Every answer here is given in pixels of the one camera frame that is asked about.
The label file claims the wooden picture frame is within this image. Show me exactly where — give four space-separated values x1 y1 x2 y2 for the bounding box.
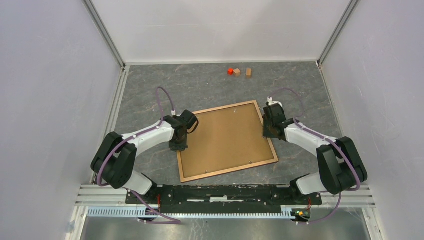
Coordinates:
176 99 280 184

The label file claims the brown cardboard backing board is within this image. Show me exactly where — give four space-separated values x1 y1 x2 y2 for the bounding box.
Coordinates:
177 100 279 183

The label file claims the tan wooden block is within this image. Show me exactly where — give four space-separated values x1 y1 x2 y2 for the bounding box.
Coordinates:
245 68 252 79

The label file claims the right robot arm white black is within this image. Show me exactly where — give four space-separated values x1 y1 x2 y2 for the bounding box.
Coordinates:
262 102 368 204

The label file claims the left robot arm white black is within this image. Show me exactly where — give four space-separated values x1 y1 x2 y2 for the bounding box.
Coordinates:
90 110 199 204

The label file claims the tan wooden cube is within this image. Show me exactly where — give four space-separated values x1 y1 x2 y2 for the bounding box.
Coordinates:
233 68 241 77

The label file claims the red small cube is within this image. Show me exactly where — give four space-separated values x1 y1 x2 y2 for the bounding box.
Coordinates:
227 68 234 76

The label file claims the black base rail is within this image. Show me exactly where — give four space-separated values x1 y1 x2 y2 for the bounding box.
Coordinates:
141 184 323 214

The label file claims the white cable duct strip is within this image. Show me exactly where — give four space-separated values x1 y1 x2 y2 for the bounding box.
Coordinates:
86 206 296 220

